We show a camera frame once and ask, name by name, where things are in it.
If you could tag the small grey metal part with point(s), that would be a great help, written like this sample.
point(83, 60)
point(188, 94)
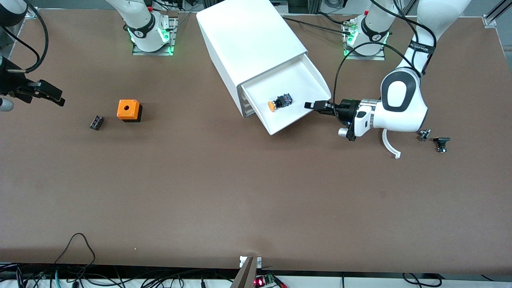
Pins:
point(424, 136)

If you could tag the small black plastic part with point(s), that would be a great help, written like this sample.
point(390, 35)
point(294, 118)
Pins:
point(441, 140)

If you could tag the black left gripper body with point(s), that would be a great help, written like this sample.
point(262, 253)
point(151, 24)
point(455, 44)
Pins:
point(346, 110)

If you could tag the orange push button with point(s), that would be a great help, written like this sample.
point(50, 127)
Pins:
point(276, 104)

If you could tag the orange box with hole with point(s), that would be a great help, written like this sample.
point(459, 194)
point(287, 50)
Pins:
point(128, 110)

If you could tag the circuit board with red light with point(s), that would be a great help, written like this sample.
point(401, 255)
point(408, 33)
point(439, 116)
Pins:
point(264, 280)

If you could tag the aluminium frame profile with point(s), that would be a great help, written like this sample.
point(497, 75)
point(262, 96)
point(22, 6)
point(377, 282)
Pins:
point(32, 12)
point(494, 18)

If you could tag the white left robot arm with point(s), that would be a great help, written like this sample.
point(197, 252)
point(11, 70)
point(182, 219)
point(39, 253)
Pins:
point(400, 112)

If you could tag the small black terminal block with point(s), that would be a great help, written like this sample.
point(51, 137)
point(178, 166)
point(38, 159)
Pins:
point(96, 122)

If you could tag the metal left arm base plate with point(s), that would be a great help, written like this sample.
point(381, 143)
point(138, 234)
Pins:
point(380, 57)

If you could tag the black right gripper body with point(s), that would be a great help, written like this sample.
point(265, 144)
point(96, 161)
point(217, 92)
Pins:
point(11, 82)

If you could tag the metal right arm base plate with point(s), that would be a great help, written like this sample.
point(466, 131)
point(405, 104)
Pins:
point(172, 36)

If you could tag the white curved plastic arc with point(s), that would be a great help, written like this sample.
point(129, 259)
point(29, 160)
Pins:
point(390, 148)

